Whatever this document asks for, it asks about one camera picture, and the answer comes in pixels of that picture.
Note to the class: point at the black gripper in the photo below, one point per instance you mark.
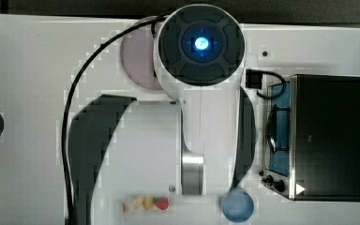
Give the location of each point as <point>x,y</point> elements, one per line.
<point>254,79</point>

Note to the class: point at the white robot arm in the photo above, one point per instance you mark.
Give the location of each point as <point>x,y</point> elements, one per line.
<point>173,144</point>

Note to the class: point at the black toaster oven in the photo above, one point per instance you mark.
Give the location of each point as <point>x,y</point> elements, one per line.
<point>312,138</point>

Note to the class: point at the pink round plate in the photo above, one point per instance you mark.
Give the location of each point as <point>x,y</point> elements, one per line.
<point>136,54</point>

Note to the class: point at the blue bowl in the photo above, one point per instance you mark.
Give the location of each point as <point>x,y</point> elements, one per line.
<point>237,206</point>

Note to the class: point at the toy strawberry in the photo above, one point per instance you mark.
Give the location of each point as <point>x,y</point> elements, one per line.
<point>161,203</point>

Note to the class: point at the peeled toy banana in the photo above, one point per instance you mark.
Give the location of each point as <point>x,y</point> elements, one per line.
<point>146,202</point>

